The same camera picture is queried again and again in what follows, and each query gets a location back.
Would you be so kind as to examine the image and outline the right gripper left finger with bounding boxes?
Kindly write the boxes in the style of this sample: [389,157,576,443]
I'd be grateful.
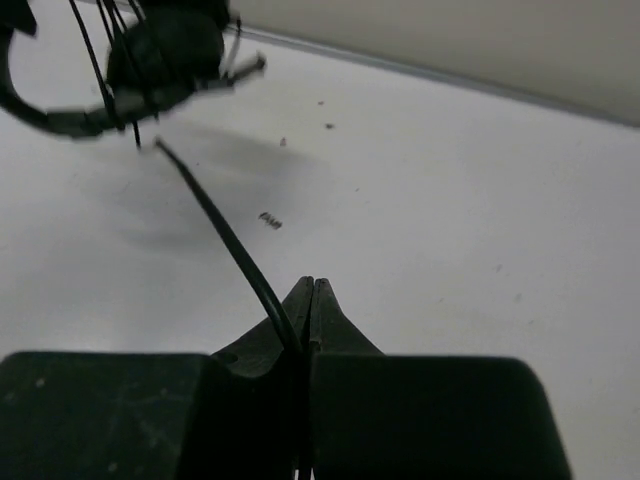
[0,275,315,480]

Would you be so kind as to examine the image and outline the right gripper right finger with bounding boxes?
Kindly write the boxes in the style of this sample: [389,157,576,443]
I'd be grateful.
[309,279,571,479]

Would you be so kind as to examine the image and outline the aluminium rail frame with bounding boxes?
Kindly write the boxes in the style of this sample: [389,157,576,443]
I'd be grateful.
[243,27,639,129]

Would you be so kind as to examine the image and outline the black headphones with cable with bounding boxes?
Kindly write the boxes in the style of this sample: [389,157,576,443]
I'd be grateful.
[0,0,306,354]

